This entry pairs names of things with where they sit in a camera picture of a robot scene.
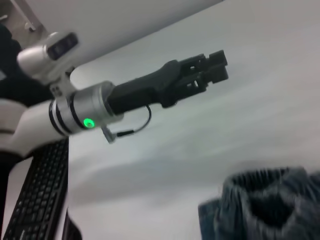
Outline black robot torso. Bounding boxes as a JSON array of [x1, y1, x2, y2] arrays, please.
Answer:
[[0, 22, 52, 107]]

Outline grey metal frame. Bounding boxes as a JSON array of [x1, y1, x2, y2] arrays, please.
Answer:
[[0, 0, 49, 34]]

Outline black computer keyboard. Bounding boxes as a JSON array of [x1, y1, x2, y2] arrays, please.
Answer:
[[0, 137, 70, 240]]

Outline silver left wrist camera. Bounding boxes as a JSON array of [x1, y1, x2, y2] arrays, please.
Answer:
[[16, 31, 79, 90]]

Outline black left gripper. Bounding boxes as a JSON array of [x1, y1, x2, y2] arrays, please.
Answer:
[[108, 49, 230, 114]]

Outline blue denim shorts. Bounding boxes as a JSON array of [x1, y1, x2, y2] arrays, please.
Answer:
[[198, 166, 320, 240]]

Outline thin black cable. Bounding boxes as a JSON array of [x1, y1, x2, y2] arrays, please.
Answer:
[[101, 104, 153, 145]]

